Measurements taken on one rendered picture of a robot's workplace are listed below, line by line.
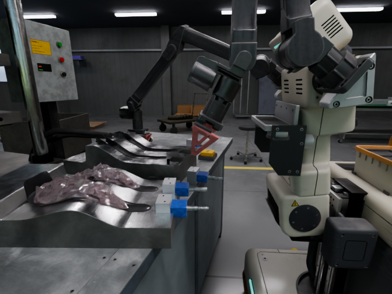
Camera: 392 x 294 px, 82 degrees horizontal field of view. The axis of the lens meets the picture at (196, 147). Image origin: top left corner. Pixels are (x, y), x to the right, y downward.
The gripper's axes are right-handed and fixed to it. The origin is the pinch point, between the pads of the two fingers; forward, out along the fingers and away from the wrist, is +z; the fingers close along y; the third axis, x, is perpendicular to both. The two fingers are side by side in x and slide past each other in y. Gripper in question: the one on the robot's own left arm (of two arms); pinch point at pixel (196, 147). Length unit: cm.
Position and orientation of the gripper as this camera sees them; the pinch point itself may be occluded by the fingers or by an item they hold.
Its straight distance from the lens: 61.0
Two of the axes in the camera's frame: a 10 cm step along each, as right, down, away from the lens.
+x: 8.9, 4.5, 0.6
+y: -0.7, 2.7, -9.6
